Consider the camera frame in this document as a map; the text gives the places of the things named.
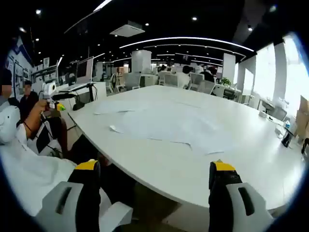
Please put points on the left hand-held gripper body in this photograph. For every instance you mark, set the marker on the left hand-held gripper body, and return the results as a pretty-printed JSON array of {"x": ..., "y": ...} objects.
[{"x": 49, "y": 89}]

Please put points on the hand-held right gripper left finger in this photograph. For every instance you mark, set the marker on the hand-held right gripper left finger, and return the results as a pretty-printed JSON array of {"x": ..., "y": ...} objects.
[{"x": 84, "y": 198}]

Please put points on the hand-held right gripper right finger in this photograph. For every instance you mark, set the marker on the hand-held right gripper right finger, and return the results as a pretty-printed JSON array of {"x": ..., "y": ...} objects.
[{"x": 224, "y": 200}]

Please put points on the white printing papers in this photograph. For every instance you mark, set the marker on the white printing papers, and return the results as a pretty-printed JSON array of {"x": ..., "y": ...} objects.
[{"x": 169, "y": 125}]

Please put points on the person's left hand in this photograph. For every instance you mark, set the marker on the person's left hand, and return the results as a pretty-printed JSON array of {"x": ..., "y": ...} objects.
[{"x": 41, "y": 106}]

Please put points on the white storage shelf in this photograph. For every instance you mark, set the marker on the white storage shelf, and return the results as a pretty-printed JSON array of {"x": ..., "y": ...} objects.
[{"x": 44, "y": 72}]

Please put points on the white laptop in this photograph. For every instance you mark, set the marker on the white laptop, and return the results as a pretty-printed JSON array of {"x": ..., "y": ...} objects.
[{"x": 84, "y": 70}]

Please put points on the person's head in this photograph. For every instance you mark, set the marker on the person's head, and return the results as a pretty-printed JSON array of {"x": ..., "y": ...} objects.
[{"x": 5, "y": 76}]

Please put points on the white counter cabinet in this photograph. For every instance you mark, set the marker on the white counter cabinet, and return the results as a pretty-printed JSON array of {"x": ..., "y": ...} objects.
[{"x": 100, "y": 91}]

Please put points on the white chest device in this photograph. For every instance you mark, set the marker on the white chest device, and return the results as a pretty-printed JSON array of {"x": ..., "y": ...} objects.
[{"x": 8, "y": 125}]

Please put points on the white table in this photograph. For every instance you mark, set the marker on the white table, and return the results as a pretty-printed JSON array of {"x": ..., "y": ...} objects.
[{"x": 169, "y": 174}]

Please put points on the group of white office chairs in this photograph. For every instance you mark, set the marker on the group of white office chairs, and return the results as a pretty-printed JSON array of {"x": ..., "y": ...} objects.
[{"x": 135, "y": 79}]

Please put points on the black box-shaped object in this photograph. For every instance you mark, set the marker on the black box-shaped object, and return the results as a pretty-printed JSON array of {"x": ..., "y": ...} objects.
[{"x": 286, "y": 140}]

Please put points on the small white box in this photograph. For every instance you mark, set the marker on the small white box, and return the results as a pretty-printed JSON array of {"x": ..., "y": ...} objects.
[{"x": 263, "y": 114}]

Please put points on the white square pillar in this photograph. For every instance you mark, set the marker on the white square pillar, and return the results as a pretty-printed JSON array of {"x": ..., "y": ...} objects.
[
  {"x": 141, "y": 60},
  {"x": 229, "y": 67}
]

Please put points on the clear water bottle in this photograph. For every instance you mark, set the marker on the clear water bottle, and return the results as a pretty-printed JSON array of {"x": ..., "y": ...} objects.
[{"x": 287, "y": 124}]

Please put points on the ceiling air conditioner vent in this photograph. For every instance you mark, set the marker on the ceiling air conditioner vent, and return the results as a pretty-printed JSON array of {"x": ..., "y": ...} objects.
[{"x": 128, "y": 29}]

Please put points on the straight ceiling light strip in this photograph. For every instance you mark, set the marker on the straight ceiling light strip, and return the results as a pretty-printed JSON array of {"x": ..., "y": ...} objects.
[{"x": 102, "y": 5}]

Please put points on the brown cardboard box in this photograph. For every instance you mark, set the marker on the brown cardboard box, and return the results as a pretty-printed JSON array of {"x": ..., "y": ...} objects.
[{"x": 303, "y": 116}]

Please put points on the potted green plant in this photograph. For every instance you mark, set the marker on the potted green plant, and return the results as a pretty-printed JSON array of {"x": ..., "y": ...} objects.
[{"x": 225, "y": 81}]

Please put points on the hanging dark display screen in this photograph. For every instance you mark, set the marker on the hanging dark display screen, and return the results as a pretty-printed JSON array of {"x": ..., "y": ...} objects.
[{"x": 186, "y": 58}]

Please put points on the curved ceiling light strip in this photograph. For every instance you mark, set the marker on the curved ceiling light strip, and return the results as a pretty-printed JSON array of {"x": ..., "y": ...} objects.
[{"x": 181, "y": 38}]

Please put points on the blue white wall poster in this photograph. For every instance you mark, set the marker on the blue white wall poster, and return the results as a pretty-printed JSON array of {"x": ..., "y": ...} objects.
[{"x": 18, "y": 72}]

